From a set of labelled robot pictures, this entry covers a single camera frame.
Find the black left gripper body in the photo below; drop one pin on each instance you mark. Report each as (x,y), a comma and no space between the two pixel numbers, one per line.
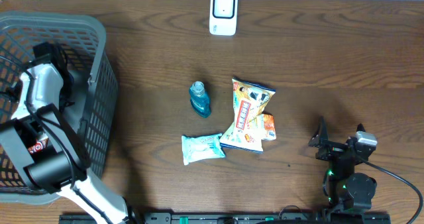
(65,94)

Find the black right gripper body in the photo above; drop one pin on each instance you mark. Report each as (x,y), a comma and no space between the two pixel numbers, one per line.
(332,150)

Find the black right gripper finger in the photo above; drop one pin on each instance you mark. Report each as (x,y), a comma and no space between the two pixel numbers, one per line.
(360,128)
(320,137)

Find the small orange snack packet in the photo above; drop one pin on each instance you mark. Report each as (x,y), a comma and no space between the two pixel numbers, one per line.
(269,131)

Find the red chocolate bar wrapper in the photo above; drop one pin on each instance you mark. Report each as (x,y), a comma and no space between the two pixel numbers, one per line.
(39,146)

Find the yellow snack bag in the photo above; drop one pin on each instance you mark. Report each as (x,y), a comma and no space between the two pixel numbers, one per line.
(249,102)

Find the white tissue pack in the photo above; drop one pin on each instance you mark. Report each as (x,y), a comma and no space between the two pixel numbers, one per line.
(201,148)

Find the blue mouthwash bottle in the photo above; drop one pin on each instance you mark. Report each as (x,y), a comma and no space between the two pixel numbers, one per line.
(199,99)

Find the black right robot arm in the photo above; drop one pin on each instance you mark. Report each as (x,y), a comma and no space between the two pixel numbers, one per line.
(347,189)

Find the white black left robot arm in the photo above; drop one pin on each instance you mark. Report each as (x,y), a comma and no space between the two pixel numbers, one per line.
(49,156)

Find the white barcode scanner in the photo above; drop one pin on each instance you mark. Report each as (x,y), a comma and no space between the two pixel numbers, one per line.
(223,17)

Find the grey plastic basket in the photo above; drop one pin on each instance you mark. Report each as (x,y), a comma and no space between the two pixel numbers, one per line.
(95,89)

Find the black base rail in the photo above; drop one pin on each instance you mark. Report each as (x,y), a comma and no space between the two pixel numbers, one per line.
(287,217)

